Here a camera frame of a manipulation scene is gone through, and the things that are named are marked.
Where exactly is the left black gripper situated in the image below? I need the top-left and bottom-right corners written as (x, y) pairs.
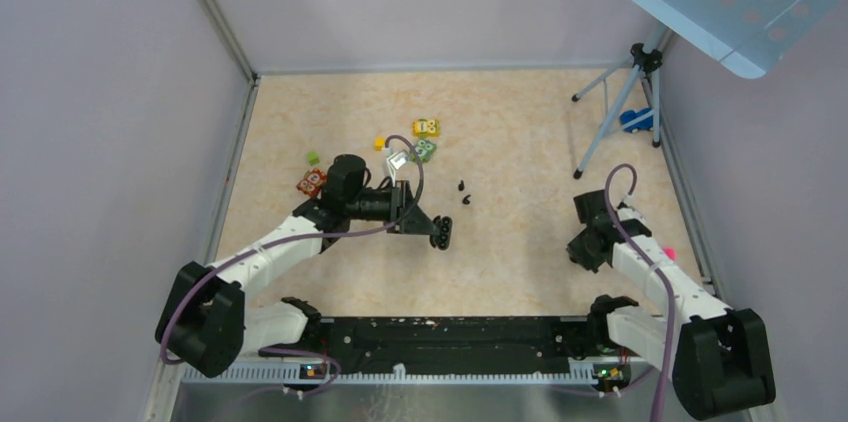
top-left (346, 179), bottom-right (439, 235)

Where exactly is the black earbud charging case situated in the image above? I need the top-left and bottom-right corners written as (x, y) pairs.
top-left (429, 216), bottom-right (453, 251)

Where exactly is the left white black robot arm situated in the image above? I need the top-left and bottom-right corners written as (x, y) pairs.
top-left (155, 154), bottom-right (453, 377)

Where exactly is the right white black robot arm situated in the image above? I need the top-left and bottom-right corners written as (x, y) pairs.
top-left (566, 190), bottom-right (776, 421)

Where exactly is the green number block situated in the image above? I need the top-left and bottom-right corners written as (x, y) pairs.
top-left (411, 138), bottom-right (438, 164)

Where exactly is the yellow number block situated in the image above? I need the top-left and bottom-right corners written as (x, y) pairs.
top-left (412, 118), bottom-right (441, 138)

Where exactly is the red number block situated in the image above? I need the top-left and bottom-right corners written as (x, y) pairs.
top-left (296, 167), bottom-right (327, 198)

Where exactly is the blue toy car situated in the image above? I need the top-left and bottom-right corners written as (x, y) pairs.
top-left (619, 107), bottom-right (654, 133)

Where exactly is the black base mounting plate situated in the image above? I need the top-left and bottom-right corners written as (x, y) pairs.
top-left (290, 316), bottom-right (636, 380)

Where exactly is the light blue tripod stand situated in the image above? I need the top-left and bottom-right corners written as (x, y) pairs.
top-left (571, 22), bottom-right (670, 180)

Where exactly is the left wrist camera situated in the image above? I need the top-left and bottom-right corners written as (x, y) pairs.
top-left (383, 148), bottom-right (410, 185)

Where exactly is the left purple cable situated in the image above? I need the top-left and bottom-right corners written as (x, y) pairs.
top-left (158, 135), bottom-right (425, 399)

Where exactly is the white cable duct strip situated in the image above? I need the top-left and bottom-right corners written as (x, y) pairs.
top-left (182, 362), bottom-right (597, 386)

